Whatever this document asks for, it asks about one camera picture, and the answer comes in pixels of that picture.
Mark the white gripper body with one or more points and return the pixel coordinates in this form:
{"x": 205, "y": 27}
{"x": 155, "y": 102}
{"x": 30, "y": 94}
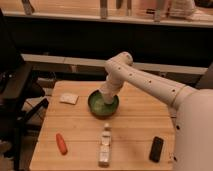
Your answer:
{"x": 107, "y": 92}

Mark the white ceramic cup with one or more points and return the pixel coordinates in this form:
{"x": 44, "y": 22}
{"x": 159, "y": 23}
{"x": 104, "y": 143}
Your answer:
{"x": 108, "y": 100}

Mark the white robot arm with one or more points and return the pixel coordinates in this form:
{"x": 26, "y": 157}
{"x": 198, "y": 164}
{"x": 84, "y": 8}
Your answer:
{"x": 193, "y": 148}

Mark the green ceramic bowl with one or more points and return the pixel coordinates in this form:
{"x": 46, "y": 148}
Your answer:
{"x": 99, "y": 108}

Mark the clear plastic water bottle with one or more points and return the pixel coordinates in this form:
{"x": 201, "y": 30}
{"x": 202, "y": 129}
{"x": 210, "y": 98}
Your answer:
{"x": 105, "y": 145}

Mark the orange carrot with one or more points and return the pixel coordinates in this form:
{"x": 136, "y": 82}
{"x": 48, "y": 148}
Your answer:
{"x": 61, "y": 144}

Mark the black smartphone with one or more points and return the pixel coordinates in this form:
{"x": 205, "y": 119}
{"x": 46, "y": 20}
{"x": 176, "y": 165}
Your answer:
{"x": 156, "y": 149}

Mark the black chair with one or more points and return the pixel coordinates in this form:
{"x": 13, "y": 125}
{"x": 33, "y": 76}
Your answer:
{"x": 17, "y": 84}

